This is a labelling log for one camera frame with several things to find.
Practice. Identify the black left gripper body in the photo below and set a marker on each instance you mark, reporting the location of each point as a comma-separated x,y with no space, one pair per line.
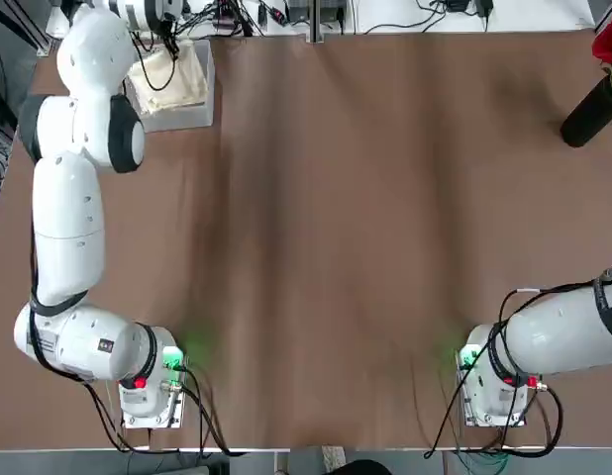
168,9

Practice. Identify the cream tablecloth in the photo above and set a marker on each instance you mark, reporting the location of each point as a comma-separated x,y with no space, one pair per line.
179,81

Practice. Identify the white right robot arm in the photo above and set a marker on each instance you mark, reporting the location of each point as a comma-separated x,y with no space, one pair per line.
548,336

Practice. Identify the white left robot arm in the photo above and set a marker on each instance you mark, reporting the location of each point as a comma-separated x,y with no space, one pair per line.
68,232

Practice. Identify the clear plastic box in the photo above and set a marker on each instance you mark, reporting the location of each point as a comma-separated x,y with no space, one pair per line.
187,121

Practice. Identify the black usb hub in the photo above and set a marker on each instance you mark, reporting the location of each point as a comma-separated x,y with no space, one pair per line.
224,21

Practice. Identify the black power supply unit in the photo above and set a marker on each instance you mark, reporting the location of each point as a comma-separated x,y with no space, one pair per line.
333,12

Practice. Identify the black power adapter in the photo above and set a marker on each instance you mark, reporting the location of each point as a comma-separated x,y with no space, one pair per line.
484,6
457,5

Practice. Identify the red rose bouquet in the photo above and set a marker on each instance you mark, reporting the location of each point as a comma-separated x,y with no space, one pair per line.
608,42

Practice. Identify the person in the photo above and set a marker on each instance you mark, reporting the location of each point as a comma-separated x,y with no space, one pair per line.
365,468

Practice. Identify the aluminium frame rail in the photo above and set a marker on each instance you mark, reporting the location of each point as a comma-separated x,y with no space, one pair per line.
41,42

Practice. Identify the aluminium frame post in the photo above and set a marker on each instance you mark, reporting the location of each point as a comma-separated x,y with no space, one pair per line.
316,25

